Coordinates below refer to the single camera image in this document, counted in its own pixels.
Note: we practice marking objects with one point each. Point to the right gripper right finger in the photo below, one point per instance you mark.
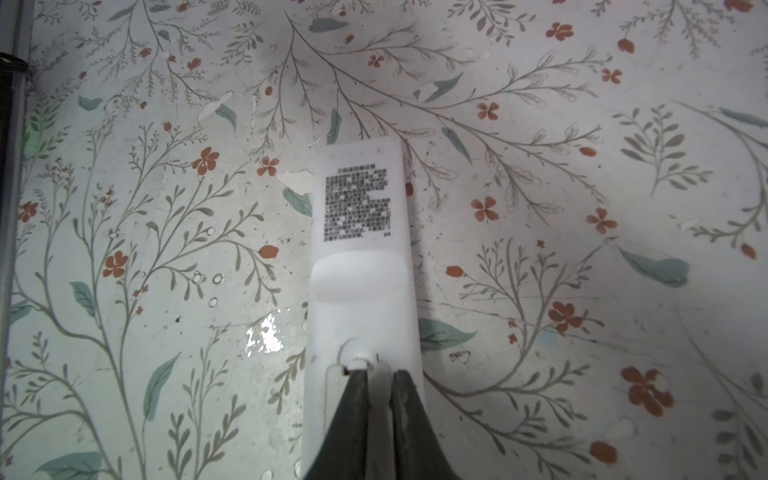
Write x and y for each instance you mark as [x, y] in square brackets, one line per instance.
[417, 452]

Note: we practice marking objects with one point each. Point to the white remote control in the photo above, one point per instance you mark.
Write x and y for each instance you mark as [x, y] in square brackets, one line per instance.
[361, 302]

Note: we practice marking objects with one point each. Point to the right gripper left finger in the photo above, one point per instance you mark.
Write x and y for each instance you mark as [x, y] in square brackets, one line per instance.
[343, 453]

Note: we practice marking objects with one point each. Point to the white battery cover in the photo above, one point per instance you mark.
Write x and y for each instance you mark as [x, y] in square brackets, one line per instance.
[380, 449]

